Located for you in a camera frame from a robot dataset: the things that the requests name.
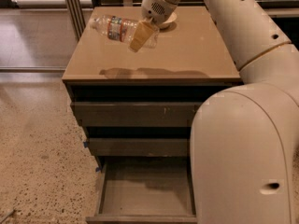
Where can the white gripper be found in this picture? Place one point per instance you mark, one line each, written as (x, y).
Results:
(153, 9)

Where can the clear plastic water bottle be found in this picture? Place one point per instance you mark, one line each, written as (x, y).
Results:
(114, 28)

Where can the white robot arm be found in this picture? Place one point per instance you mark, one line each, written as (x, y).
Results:
(243, 139)

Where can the tan drawer cabinet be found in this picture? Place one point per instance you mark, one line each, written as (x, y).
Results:
(189, 64)

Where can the top grey drawer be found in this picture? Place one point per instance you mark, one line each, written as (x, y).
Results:
(134, 114)

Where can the middle grey drawer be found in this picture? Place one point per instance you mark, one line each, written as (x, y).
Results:
(138, 147)

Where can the open bottom grey drawer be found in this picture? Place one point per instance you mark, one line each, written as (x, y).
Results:
(140, 190)

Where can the white bowl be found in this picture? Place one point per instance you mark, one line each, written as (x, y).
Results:
(168, 22)

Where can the blue tape piece upper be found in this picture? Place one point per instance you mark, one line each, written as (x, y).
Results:
(85, 144)

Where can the blue tape piece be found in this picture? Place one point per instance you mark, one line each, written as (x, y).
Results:
(98, 169)
(85, 144)

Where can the blue tape piece lower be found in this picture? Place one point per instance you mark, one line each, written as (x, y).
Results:
(98, 169)

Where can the metal rod on floor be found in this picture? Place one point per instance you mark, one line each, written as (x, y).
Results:
(6, 216)

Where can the metal window frame post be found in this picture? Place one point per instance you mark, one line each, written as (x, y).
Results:
(76, 14)

